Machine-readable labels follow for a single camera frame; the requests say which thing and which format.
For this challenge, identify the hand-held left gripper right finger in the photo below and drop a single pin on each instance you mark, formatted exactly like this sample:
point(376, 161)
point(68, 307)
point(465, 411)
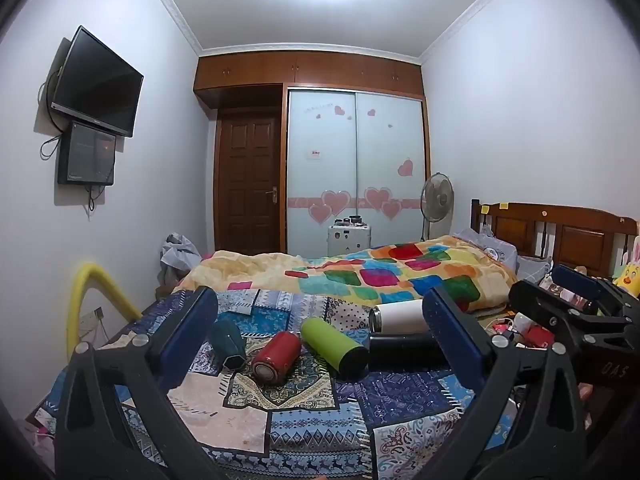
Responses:
point(457, 340)

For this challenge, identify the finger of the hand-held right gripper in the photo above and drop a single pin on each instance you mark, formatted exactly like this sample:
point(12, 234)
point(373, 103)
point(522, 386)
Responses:
point(532, 297)
point(577, 281)

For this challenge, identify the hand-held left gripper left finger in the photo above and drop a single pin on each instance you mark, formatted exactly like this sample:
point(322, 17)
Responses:
point(186, 340)

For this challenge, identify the dark teal cup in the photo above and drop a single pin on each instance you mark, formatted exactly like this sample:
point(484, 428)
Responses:
point(227, 345)

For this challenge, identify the black cup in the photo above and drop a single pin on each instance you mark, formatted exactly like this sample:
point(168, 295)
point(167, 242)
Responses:
point(405, 351)

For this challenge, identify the white cup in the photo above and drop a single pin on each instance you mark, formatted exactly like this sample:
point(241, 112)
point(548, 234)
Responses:
point(400, 316)

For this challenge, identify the red cup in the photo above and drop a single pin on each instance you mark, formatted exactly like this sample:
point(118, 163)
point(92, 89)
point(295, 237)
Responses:
point(276, 357)

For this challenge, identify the green cup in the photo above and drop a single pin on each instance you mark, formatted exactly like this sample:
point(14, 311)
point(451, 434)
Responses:
point(332, 345)

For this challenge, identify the red box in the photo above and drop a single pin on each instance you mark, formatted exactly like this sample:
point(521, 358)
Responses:
point(537, 336)

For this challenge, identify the wooden bed headboard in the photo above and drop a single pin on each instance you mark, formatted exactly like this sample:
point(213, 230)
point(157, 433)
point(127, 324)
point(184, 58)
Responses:
point(575, 232)

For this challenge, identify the yellow plush toy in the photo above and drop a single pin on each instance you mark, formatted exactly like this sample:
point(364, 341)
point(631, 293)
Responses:
point(629, 275)

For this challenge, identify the grey printed pillow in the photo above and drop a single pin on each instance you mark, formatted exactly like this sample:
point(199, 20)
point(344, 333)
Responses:
point(492, 246)

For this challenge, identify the grey clothes pile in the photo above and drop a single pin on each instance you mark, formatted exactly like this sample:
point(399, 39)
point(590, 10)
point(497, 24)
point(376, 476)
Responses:
point(180, 255)

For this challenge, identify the colourful checked blanket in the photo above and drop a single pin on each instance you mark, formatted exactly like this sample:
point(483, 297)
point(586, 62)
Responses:
point(390, 270)

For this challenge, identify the yellow foam tube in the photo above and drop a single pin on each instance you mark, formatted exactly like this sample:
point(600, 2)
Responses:
point(92, 275)

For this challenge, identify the standing fan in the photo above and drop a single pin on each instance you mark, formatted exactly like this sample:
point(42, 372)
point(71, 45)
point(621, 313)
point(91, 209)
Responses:
point(437, 195)

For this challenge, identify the blue patchwork bedsheet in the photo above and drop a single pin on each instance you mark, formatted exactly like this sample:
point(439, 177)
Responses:
point(310, 410)

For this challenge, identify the small white cabinet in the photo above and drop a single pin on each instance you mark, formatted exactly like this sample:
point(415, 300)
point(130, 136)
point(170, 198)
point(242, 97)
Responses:
point(349, 241)

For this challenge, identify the brown wooden door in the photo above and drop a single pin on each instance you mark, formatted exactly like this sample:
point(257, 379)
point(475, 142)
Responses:
point(247, 185)

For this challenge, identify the wooden wardrobe with heart stickers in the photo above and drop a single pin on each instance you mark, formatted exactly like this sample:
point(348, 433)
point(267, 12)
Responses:
point(350, 160)

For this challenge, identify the wall socket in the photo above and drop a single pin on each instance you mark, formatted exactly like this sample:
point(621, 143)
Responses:
point(92, 317)

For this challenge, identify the small black wall monitor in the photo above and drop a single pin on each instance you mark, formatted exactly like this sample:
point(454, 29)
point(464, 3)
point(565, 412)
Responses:
point(87, 152)

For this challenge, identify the wall-mounted black television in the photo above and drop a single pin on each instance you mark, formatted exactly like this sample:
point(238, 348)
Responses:
point(97, 82)

